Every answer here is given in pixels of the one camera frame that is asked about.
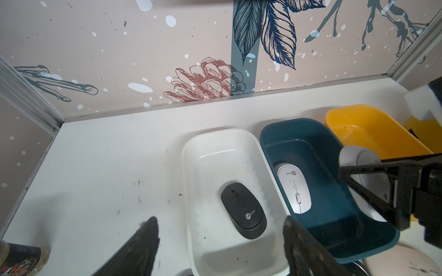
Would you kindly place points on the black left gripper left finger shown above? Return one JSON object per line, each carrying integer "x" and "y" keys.
{"x": 137, "y": 256}

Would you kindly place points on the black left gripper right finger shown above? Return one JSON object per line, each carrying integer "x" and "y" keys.
{"x": 305, "y": 255}

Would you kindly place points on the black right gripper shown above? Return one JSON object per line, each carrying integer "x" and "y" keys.
{"x": 402, "y": 188}

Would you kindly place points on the white mouse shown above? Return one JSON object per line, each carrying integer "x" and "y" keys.
{"x": 295, "y": 188}
{"x": 378, "y": 183}

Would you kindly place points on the black mouse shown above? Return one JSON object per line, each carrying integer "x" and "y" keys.
{"x": 244, "y": 210}
{"x": 356, "y": 268}

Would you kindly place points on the teal storage box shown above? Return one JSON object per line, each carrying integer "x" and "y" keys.
{"x": 334, "y": 219}

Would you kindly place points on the yellow storage box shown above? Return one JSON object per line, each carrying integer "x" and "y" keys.
{"x": 369, "y": 127}

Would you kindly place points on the white storage box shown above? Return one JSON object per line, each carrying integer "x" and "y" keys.
{"x": 211, "y": 162}

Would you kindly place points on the pink mouse top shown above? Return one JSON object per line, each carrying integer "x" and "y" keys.
{"x": 402, "y": 261}

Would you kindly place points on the spice jar dark lid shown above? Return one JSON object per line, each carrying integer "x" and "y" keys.
{"x": 20, "y": 260}

